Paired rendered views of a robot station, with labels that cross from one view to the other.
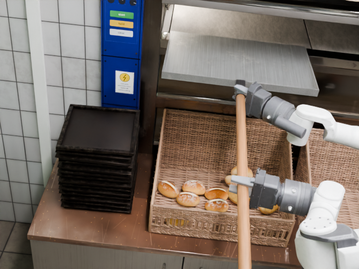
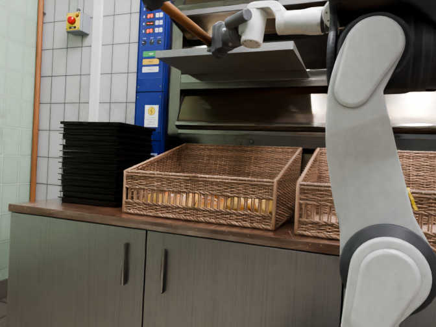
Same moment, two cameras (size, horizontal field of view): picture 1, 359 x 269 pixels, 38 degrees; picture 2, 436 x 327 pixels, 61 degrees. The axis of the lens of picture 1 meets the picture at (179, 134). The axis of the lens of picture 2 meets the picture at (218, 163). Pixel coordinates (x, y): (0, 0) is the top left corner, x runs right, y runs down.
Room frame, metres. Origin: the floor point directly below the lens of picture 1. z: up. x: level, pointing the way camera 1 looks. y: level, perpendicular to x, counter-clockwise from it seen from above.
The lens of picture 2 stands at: (0.26, -0.70, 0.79)
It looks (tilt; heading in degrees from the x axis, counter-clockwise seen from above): 1 degrees down; 21
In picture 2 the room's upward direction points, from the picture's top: 3 degrees clockwise
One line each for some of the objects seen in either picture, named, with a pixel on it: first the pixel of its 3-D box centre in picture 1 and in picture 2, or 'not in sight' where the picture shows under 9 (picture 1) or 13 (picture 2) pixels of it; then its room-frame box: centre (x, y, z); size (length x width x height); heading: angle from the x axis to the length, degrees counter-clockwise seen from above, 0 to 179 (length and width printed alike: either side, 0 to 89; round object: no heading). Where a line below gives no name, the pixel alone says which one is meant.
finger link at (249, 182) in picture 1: (242, 179); not in sight; (1.02, -0.18, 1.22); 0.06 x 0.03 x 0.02; 81
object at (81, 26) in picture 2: not in sight; (77, 23); (1.78, 0.72, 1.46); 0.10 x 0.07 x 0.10; 90
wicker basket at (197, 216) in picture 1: (222, 174); (219, 177); (1.59, -0.20, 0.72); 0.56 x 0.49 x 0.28; 90
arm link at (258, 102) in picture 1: (264, 106); (227, 36); (1.41, -0.27, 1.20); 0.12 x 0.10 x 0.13; 55
